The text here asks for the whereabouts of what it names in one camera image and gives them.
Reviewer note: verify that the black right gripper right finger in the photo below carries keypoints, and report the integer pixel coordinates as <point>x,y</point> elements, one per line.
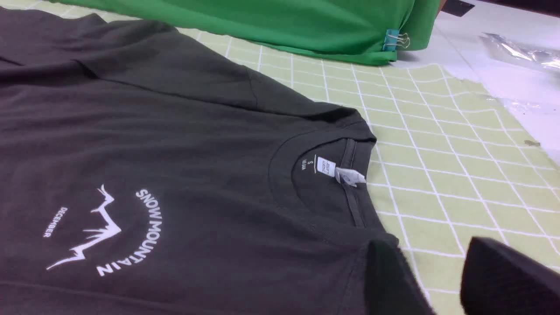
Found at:
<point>498,280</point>

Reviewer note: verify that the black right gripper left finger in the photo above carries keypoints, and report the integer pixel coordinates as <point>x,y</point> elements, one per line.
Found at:
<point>390,286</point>

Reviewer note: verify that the gray long-sleeve top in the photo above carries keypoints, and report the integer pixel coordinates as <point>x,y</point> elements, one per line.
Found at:
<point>144,174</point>

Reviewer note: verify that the light green grid tablecloth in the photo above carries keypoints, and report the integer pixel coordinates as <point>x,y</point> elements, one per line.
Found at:
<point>448,164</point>

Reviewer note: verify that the clear plastic bag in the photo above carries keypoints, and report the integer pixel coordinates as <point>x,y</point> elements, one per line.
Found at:
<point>520,54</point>

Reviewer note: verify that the teal binder clip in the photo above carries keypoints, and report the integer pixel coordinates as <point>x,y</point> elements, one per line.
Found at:
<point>394,40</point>

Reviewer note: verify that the green backdrop cloth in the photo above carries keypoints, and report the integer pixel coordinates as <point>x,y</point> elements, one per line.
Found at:
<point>350,31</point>

